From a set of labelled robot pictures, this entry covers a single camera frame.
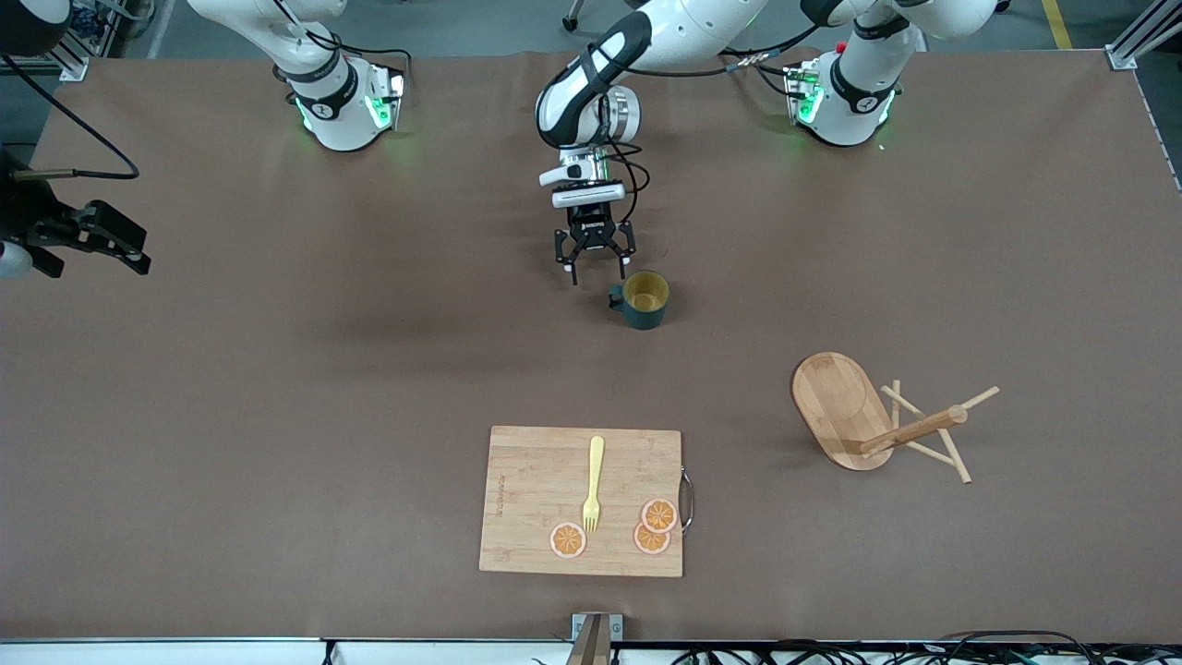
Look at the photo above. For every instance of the dark teal cup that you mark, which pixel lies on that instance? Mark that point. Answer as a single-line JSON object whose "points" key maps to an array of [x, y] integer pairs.
{"points": [[642, 319]]}

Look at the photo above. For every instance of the orange slice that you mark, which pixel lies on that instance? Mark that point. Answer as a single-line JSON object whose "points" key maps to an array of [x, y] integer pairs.
{"points": [[659, 514], [568, 540], [649, 541]]}

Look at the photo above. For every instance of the aluminium profile frame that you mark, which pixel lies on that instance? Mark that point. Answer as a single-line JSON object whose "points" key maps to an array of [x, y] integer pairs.
{"points": [[1122, 57], [74, 69]]}

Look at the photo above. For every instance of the bamboo cutting board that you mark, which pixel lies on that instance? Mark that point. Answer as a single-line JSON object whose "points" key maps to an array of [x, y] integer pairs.
{"points": [[536, 499]]}

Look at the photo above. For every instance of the wooden mug rack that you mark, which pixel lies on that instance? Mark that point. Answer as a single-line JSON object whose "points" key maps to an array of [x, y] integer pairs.
{"points": [[836, 406]]}

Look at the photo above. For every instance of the metal bracket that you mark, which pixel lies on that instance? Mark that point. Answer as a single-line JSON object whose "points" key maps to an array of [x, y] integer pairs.
{"points": [[596, 637]]}

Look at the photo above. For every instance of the yellow plastic fork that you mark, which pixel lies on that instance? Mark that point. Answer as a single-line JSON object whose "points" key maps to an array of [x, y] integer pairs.
{"points": [[596, 471]]}

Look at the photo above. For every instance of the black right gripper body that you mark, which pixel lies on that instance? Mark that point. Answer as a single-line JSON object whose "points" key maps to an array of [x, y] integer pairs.
{"points": [[30, 214]]}

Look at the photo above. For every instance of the brown table mat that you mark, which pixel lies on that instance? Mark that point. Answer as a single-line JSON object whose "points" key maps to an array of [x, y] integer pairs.
{"points": [[277, 416]]}

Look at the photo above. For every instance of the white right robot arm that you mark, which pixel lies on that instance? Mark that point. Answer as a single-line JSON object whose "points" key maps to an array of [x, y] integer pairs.
{"points": [[332, 111]]}

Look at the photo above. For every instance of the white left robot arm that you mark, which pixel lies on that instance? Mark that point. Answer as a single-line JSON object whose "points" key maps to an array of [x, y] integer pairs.
{"points": [[674, 28]]}

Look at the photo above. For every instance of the office chair base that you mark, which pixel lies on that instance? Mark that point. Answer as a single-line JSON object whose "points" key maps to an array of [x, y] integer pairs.
{"points": [[674, 32]]}

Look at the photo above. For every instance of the white table edge rail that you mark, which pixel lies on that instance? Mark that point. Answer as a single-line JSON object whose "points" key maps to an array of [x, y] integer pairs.
{"points": [[185, 653]]}

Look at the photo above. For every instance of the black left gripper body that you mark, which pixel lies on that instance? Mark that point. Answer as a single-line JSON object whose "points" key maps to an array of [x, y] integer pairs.
{"points": [[589, 225]]}

